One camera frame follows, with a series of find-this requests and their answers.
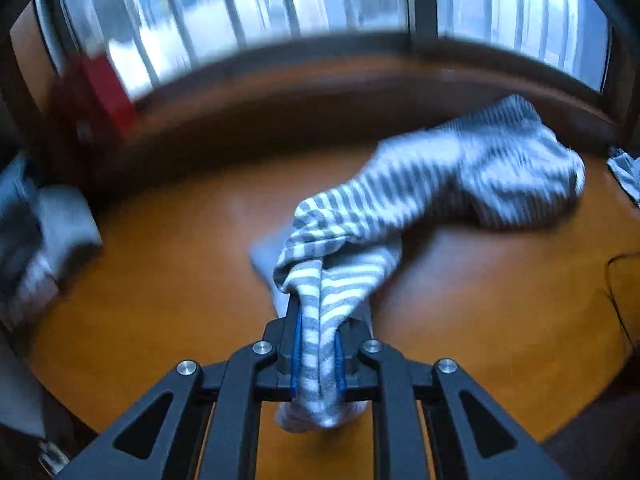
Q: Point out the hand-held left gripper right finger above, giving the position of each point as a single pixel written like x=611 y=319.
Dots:
x=340 y=362

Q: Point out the pale folded cloth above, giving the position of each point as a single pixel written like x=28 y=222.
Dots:
x=55 y=230

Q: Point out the red box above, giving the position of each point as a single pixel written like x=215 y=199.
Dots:
x=107 y=95

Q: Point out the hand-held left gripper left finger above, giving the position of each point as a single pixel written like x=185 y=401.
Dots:
x=296 y=360

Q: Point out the grey white striped garment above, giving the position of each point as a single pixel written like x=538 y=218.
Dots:
x=425 y=185

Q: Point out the wooden window sill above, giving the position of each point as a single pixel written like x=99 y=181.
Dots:
x=300 y=110

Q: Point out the window with metal bars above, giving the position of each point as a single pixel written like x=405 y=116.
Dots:
x=300 y=0

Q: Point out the crumpled grey cloth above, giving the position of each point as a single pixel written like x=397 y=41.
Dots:
x=627 y=172

